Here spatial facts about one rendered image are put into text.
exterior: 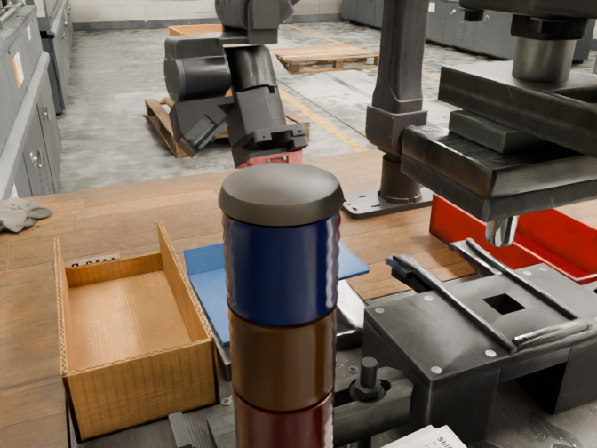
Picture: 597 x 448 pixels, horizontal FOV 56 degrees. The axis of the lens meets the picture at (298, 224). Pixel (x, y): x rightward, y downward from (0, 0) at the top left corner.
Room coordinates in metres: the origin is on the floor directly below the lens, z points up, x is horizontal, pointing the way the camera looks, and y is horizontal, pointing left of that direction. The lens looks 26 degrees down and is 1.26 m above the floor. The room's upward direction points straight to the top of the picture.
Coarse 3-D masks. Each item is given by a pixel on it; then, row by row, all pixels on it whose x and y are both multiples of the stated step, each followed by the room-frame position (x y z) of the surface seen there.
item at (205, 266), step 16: (192, 256) 0.57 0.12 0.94; (208, 256) 0.58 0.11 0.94; (192, 272) 0.56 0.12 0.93; (208, 272) 0.57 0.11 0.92; (224, 272) 0.57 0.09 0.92; (208, 288) 0.53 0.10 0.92; (224, 288) 0.53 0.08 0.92; (208, 304) 0.50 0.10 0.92; (224, 304) 0.50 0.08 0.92; (224, 320) 0.47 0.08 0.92; (224, 336) 0.44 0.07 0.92
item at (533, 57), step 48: (528, 48) 0.39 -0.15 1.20; (480, 96) 0.39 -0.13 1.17; (528, 96) 0.35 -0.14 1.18; (576, 96) 0.36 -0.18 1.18; (432, 144) 0.38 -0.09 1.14; (480, 144) 0.37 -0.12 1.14; (528, 144) 0.36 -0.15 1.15; (576, 144) 0.31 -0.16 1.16; (480, 192) 0.33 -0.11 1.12; (528, 192) 0.33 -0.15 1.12; (576, 192) 0.35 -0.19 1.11
